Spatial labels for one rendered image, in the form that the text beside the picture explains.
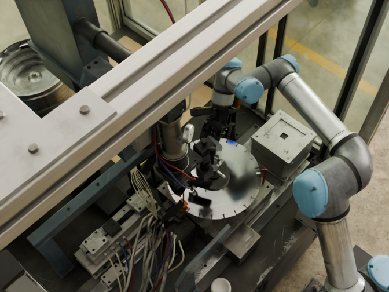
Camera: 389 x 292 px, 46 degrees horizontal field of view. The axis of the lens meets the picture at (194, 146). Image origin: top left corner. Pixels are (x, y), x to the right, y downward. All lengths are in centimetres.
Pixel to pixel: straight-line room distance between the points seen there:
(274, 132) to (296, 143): 9
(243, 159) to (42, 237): 72
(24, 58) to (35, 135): 157
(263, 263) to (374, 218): 116
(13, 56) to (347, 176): 133
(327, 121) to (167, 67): 96
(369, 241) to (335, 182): 147
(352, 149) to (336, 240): 25
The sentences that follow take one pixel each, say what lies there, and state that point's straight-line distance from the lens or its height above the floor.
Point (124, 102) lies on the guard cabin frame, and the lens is 39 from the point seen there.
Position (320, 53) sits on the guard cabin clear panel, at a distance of 160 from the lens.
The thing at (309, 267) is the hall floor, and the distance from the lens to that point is 253.
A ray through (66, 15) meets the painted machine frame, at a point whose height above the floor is 161.
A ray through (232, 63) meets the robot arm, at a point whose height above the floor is 130.
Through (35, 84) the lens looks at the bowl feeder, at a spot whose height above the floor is 104.
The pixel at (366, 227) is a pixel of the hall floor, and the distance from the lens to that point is 269.
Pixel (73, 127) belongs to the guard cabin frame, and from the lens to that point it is 37.
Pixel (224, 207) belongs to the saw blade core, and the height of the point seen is 95.
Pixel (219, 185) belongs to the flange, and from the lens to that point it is 158.
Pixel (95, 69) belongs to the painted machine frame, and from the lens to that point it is 116.
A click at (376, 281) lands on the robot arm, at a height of 98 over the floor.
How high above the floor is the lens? 234
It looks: 56 degrees down
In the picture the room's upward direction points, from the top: 3 degrees counter-clockwise
